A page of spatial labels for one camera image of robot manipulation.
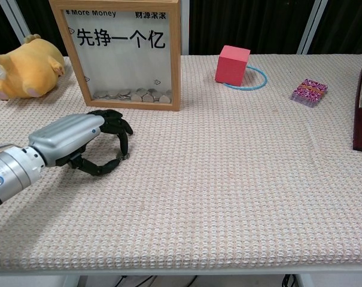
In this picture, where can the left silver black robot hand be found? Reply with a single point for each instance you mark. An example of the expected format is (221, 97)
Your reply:
(64, 137)

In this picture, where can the wooden frame coin bank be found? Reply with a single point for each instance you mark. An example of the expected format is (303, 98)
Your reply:
(121, 65)

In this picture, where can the yellow plush toy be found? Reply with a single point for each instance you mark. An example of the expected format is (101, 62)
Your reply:
(28, 68)

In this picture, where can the silver coin heap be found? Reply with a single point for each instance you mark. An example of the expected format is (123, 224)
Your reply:
(138, 97)

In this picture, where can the beige woven tablecloth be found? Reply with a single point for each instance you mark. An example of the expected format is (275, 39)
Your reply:
(198, 194)

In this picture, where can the red cube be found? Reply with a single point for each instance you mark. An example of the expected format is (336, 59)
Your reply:
(230, 68)

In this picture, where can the purple patterned card deck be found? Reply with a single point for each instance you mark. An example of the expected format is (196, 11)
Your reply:
(309, 91)

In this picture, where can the white metal frame post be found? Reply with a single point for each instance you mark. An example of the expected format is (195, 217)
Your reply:
(311, 27)
(16, 15)
(184, 27)

